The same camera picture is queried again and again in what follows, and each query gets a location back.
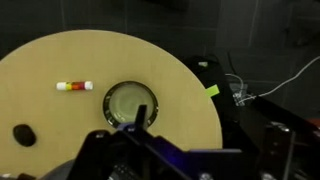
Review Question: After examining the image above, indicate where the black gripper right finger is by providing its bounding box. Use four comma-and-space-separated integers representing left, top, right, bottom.
260, 121, 298, 180

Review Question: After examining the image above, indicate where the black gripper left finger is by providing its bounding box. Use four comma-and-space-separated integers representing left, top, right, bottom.
75, 104, 188, 180

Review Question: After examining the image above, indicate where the dark-rimmed bowl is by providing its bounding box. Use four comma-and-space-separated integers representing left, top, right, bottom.
102, 80, 159, 130

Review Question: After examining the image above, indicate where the black metal bar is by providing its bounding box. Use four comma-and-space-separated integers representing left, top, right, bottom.
250, 95, 320, 138

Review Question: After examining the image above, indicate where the white-capped marker with colourful label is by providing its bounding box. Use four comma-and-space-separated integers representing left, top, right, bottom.
55, 80, 94, 92

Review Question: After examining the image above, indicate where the green tape strip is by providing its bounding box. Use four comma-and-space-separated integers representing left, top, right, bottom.
204, 84, 221, 98

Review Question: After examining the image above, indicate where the black stand with green sticker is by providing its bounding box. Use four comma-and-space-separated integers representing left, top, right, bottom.
182, 54, 238, 141

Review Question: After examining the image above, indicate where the small black oval object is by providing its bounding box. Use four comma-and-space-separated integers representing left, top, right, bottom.
12, 123, 37, 148

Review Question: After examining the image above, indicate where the white cable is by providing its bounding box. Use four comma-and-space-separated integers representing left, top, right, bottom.
225, 55, 320, 105

